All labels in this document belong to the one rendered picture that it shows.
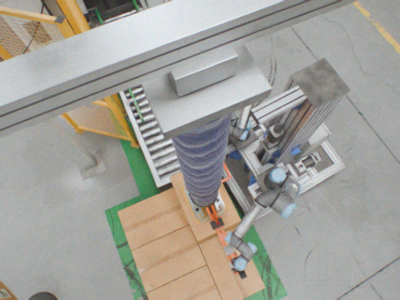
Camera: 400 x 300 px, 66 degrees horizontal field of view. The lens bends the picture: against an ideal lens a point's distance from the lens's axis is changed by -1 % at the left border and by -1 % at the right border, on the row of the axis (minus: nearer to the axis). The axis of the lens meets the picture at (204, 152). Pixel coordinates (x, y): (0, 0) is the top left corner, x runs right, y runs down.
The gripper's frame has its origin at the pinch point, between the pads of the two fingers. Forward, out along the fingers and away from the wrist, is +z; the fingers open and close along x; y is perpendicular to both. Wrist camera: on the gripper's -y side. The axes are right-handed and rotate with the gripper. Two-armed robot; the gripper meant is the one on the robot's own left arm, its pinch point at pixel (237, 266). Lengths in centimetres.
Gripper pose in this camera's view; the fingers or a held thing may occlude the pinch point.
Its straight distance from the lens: 249.5
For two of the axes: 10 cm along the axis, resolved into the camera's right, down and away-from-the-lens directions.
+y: -4.2, -8.6, 3.0
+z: 0.1, 3.3, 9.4
